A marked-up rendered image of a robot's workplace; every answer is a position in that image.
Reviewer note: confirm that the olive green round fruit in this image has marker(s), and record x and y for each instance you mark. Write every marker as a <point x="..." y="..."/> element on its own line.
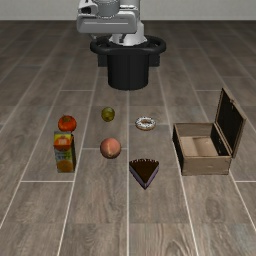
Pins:
<point x="108" y="114"/>

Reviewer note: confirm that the hinged wooden box lid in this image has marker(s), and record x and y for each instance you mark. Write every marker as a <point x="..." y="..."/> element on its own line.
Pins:
<point x="229" y="121"/>

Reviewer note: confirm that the white sprinkled donut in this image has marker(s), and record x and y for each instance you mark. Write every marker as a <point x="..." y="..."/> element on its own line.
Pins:
<point x="145" y="123"/>

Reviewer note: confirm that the chocolate cake wedge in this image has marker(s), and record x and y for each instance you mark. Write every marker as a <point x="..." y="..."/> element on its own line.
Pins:
<point x="144" y="170"/>

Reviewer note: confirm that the wooden box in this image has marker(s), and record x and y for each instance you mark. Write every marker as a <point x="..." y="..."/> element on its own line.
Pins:
<point x="200" y="160"/>

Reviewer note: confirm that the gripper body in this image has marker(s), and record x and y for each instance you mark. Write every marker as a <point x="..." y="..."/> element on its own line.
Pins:
<point x="106" y="24"/>

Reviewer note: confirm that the red tomato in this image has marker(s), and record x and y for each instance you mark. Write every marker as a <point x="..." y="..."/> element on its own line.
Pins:
<point x="67" y="123"/>

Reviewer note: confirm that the peach-coloured round onion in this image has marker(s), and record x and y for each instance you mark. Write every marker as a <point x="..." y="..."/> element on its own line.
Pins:
<point x="110" y="148"/>

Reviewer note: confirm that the orange juice carton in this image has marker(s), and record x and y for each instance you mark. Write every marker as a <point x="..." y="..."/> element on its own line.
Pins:
<point x="64" y="155"/>

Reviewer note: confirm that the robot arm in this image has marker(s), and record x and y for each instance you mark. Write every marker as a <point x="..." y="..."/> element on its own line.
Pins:
<point x="128" y="71"/>

